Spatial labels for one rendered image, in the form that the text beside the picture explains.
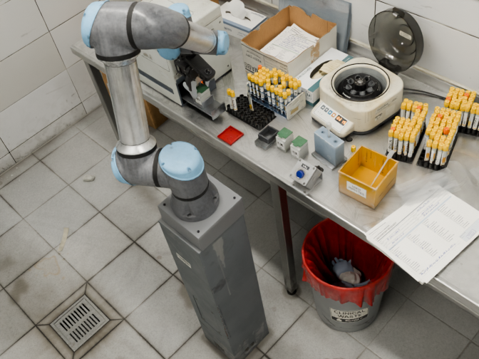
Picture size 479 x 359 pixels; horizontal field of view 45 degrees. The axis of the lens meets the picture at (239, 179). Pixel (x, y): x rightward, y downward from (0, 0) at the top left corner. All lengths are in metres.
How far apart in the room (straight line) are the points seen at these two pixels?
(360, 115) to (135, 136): 0.76
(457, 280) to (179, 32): 1.00
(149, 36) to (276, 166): 0.71
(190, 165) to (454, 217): 0.79
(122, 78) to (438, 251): 1.00
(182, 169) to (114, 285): 1.36
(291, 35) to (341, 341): 1.28
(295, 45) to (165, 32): 0.95
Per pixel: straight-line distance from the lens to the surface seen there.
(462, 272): 1.74
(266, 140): 1.99
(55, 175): 3.45
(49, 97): 3.55
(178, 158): 1.62
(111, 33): 1.48
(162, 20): 1.46
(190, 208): 1.72
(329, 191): 1.87
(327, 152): 1.91
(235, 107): 2.12
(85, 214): 3.18
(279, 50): 2.31
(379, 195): 1.81
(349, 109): 1.97
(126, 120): 1.60
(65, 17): 3.42
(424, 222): 1.80
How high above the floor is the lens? 2.34
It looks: 49 degrees down
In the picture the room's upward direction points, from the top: 12 degrees counter-clockwise
